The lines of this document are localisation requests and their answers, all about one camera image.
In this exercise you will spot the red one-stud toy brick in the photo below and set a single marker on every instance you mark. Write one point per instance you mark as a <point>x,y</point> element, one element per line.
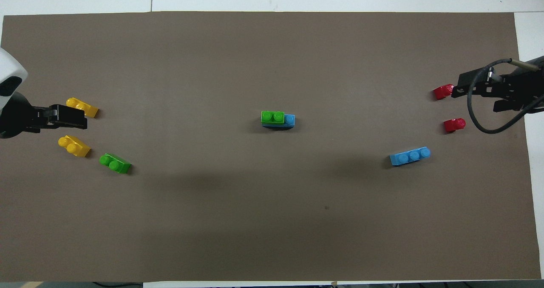
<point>454,125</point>
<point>442,92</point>

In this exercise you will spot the green two-stud toy brick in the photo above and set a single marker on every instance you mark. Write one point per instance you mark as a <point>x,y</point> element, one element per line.
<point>272,117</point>
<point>115,164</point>

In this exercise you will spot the blue three-stud toy brick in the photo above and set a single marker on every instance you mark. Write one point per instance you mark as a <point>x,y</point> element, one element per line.
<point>290,120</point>
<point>410,156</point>

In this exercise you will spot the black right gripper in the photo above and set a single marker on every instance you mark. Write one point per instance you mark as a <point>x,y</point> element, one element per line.
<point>520,86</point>

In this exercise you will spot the brown paper table mat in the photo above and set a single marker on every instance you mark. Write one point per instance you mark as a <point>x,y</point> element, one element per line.
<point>272,67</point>

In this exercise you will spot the yellow two-stud toy brick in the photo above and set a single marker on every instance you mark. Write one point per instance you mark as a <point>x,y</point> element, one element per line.
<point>75,146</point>
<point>87,108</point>

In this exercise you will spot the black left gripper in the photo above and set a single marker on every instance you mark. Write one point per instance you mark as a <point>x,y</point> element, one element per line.
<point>21,120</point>

